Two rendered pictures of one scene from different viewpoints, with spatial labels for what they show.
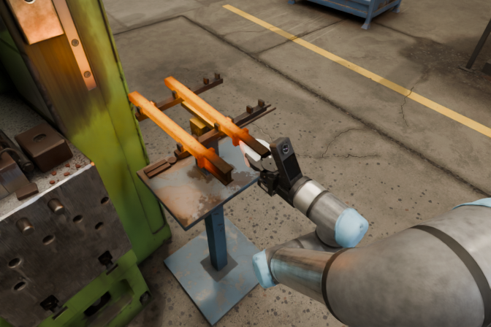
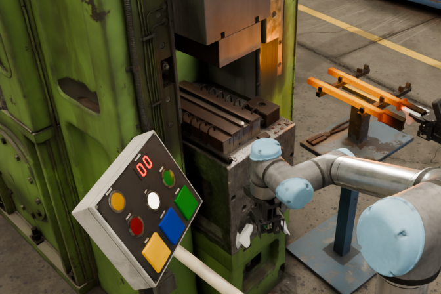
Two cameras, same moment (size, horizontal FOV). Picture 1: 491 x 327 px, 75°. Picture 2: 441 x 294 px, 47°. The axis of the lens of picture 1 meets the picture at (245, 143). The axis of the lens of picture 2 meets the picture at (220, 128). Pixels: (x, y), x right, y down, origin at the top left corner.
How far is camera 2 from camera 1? 129 cm
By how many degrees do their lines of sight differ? 9
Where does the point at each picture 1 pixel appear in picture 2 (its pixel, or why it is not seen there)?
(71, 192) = (282, 142)
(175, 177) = (333, 145)
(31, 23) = (270, 30)
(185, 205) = not seen: hidden behind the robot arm
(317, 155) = (425, 161)
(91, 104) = (275, 86)
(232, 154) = (374, 130)
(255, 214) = not seen: hidden behind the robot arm
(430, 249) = not seen: outside the picture
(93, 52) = (285, 48)
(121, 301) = (266, 267)
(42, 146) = (267, 109)
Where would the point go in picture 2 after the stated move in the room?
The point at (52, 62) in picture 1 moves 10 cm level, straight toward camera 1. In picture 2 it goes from (268, 55) to (283, 64)
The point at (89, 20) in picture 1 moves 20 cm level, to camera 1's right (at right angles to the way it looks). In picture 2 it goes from (289, 27) to (338, 27)
